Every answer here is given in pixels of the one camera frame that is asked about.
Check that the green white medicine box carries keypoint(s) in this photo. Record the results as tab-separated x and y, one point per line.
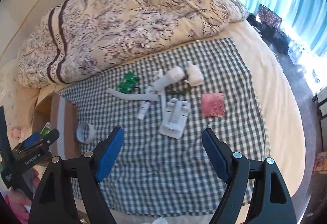
46	129

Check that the small white tube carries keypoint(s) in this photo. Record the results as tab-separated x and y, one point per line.
145	104

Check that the white roller bottle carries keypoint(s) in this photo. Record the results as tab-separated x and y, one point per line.
172	76

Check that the pink square card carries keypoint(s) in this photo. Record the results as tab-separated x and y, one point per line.
212	105

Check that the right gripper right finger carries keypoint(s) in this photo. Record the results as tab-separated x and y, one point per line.
270	202

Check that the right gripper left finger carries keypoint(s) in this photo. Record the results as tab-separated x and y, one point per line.
54	200

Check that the white radiator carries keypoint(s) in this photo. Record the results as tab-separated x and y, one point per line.
321	99

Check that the white bed sheet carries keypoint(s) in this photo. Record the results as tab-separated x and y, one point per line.
158	176

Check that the dark patterned bag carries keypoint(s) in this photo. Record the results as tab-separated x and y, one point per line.
267	23

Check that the white phone stand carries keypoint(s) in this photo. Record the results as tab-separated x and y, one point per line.
175	118

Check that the orange box on floor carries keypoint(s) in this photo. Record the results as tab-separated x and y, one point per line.
320	165

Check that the white plastic comb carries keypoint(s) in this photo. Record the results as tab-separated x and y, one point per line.
157	76

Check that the brown cardboard box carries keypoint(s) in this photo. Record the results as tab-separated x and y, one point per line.
61	114

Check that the green foil packet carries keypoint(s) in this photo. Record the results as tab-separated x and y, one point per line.
128	83

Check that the floral patterned duvet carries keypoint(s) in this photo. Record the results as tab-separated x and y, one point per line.
80	38

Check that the left human hand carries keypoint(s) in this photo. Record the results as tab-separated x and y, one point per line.
17	202

